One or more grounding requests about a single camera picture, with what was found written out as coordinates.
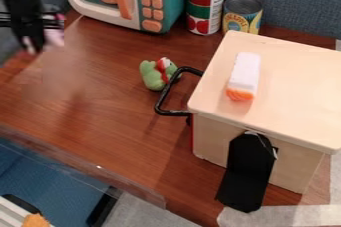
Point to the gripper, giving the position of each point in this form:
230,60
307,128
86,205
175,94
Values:
26,20

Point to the pink toy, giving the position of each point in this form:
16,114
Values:
55,37

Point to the toy microwave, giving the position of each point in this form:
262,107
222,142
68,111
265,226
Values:
164,2

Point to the white and orange toy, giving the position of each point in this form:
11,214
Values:
244,73

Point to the green plush frog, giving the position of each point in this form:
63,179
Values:
153,73

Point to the drawer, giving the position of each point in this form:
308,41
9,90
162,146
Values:
164,95

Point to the red and green can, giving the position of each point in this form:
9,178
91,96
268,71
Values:
205,8

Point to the yellow and teal can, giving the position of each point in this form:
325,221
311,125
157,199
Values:
242,17

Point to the cabinet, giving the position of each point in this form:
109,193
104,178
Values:
293,81

